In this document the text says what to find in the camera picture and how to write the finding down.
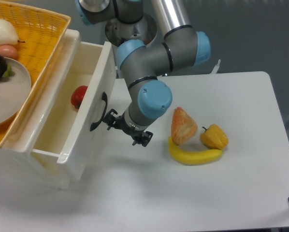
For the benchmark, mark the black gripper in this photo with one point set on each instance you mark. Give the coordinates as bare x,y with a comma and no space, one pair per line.
128,126

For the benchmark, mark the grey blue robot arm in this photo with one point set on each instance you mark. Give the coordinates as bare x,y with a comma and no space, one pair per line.
141,65

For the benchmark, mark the white drawer cabinet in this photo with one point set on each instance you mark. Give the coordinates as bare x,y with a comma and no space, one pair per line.
16,160

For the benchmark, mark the orange bread piece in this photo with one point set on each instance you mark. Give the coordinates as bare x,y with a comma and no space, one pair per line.
183,126

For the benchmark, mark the yellow banana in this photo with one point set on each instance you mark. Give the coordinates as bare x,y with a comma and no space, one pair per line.
192,158

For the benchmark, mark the red bell pepper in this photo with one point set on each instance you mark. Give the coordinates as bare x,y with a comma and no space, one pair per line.
78,96

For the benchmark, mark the yellow bell pepper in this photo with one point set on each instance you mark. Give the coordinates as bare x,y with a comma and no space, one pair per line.
214,137

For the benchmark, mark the grey round plate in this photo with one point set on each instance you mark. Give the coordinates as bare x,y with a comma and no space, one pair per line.
14,90

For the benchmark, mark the yellow wicker basket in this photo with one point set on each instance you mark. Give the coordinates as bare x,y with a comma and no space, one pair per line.
40,32

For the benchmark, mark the pink peach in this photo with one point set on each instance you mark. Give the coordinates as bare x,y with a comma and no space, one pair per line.
8,51

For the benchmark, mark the white pear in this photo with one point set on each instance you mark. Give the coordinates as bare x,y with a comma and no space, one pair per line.
8,34

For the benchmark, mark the white table bracket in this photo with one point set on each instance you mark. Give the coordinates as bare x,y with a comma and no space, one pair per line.
215,69

